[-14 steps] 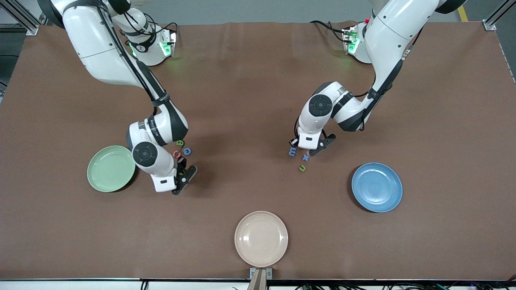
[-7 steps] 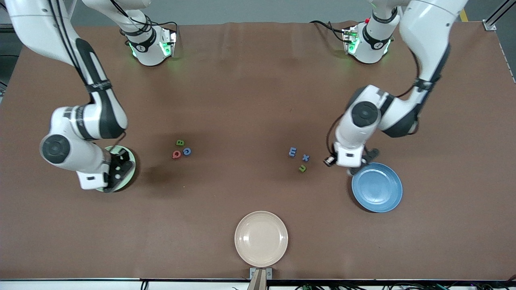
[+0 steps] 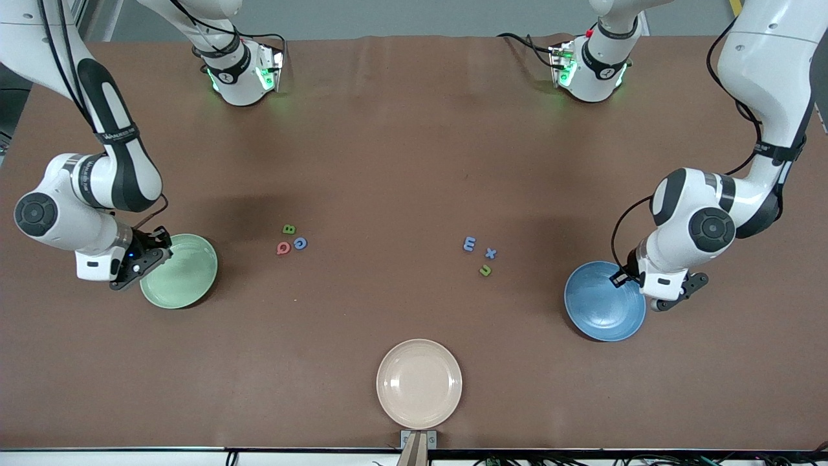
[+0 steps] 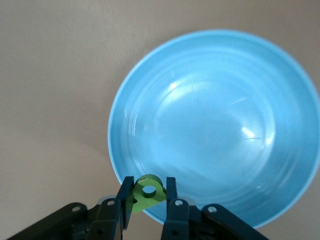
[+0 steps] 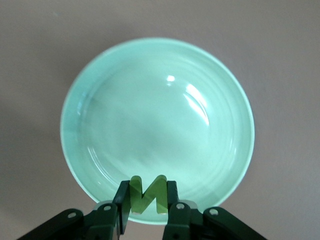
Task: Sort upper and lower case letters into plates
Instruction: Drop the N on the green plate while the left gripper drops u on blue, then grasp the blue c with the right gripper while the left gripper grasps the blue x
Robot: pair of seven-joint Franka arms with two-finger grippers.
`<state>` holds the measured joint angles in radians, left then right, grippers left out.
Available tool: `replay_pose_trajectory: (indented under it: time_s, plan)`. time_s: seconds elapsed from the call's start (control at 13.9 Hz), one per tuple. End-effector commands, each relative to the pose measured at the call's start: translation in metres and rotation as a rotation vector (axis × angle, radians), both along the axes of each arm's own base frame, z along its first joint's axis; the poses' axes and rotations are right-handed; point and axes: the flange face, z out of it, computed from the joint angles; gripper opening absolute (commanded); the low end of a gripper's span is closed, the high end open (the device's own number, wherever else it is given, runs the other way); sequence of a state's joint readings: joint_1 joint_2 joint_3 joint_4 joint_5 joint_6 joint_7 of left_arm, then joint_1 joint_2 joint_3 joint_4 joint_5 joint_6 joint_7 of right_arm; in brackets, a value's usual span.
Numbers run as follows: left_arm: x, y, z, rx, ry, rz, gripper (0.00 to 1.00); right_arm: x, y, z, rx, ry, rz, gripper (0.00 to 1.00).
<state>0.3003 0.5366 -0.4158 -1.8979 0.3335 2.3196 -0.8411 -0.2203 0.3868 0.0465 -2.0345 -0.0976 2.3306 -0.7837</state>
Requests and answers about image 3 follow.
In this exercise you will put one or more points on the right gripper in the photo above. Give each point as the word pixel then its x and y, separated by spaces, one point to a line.
pixel 143 244

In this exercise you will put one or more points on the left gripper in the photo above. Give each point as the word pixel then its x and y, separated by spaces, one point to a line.
pixel 631 270

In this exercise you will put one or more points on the red capital letter Q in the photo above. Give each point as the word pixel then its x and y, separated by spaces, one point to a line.
pixel 279 249

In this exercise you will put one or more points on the blue small letter m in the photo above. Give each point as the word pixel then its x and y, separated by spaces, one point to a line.
pixel 469 244

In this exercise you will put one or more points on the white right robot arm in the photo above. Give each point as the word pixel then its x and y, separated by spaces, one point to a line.
pixel 123 175

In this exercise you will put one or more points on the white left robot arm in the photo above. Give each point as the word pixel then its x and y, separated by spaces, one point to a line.
pixel 763 65

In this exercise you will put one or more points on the blue plate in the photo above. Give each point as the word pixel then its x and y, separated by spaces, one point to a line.
pixel 595 310

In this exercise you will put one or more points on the metal connector plate green light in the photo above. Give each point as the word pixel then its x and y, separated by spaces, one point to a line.
pixel 561 65
pixel 272 65

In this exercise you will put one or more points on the beige plate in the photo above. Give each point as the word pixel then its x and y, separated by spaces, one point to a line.
pixel 419 385

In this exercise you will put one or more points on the brown table cover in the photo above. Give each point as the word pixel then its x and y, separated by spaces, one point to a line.
pixel 414 162

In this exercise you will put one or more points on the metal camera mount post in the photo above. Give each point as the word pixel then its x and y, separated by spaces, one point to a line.
pixel 417 453

